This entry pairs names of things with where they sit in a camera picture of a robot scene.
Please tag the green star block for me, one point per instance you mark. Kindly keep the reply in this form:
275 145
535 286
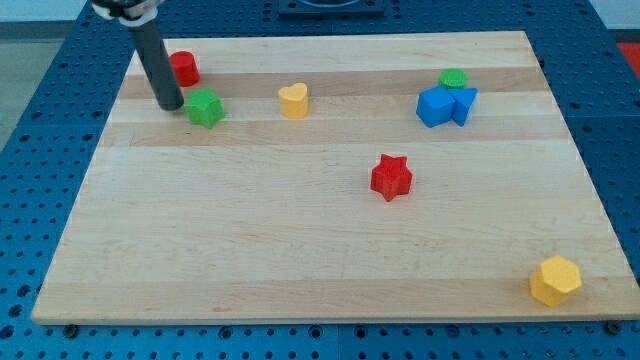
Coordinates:
204 107

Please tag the wooden board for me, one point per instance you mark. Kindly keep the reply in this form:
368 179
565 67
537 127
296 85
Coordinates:
267 219

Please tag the blue cube block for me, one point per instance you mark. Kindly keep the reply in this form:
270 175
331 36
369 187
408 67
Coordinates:
435 106

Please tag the blue triangle block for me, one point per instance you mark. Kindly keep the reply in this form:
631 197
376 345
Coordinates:
464 99

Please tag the yellow heart block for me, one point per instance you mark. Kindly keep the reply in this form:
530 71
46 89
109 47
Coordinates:
294 100

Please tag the red cylinder block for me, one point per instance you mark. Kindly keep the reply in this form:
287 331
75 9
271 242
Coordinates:
185 68

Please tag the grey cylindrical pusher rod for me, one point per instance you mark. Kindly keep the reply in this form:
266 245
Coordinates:
155 61

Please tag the yellow hexagon block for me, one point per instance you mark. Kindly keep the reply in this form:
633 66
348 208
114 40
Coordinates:
554 281

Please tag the red star block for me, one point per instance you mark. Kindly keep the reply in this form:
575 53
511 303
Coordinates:
391 177

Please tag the green cylinder block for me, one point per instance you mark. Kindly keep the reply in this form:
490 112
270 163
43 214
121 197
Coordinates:
453 78

